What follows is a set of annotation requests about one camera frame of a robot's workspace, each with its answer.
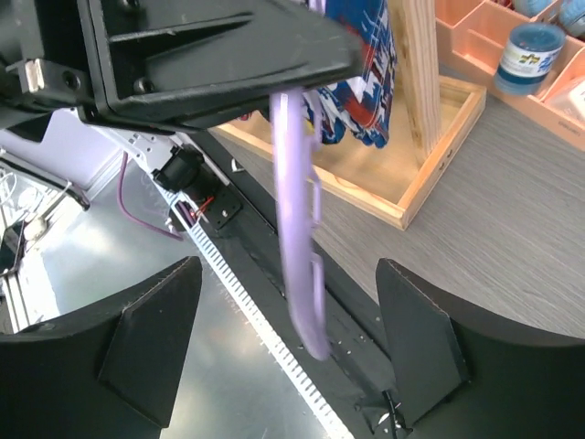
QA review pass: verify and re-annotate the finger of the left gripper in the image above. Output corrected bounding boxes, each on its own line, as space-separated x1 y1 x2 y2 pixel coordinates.
86 1 362 133

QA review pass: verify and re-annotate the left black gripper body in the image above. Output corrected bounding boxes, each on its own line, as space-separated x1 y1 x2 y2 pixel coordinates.
1 1 114 123

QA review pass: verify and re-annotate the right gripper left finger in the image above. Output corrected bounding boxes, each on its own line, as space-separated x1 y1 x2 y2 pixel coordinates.
1 257 202 438

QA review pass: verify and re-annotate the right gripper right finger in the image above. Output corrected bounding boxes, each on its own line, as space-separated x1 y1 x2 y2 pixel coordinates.
376 259 584 438

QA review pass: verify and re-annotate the lilac plastic hanger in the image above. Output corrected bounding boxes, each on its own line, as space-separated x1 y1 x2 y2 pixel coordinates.
270 88 330 361

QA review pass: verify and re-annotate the blue patterned garment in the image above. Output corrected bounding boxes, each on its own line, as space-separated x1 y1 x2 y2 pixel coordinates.
301 0 398 148

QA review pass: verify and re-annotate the wooden clothes rack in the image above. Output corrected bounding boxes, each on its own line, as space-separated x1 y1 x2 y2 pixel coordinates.
209 0 488 232

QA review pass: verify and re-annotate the orange file organizer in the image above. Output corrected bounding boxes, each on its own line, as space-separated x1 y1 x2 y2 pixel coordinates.
435 1 584 150

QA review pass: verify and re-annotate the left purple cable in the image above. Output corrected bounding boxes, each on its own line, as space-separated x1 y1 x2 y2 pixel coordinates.
117 150 186 242

